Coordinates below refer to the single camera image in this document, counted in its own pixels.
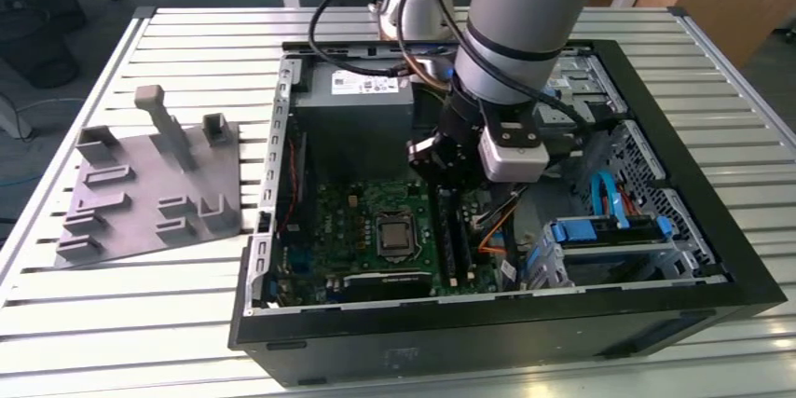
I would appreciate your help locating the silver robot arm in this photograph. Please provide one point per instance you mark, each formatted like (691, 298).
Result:
(528, 20)

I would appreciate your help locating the grey power supply unit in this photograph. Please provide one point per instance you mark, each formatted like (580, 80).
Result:
(355, 137)

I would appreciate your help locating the black CPU socket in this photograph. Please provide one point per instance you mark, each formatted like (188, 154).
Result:
(395, 217)

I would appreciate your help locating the silver CPU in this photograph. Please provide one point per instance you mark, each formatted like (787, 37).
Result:
(395, 236)

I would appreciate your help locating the green motherboard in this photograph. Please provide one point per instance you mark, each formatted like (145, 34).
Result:
(348, 230)

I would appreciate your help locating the blue disk carrier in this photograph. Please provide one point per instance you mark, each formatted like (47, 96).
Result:
(575, 232)

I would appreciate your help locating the metal drive cage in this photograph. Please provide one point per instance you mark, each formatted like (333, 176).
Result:
(587, 78)

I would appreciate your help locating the metal disk bay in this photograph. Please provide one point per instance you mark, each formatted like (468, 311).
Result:
(547, 270)

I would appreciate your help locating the black graphics card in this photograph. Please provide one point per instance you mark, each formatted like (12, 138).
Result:
(385, 284)

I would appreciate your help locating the black PC case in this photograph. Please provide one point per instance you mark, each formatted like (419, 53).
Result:
(497, 347)

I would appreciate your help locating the grey parts rack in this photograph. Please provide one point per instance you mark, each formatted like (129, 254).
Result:
(143, 169)

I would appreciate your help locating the black office chair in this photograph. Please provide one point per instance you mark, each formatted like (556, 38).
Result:
(37, 44)

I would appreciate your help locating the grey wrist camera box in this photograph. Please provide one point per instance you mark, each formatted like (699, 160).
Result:
(512, 162)

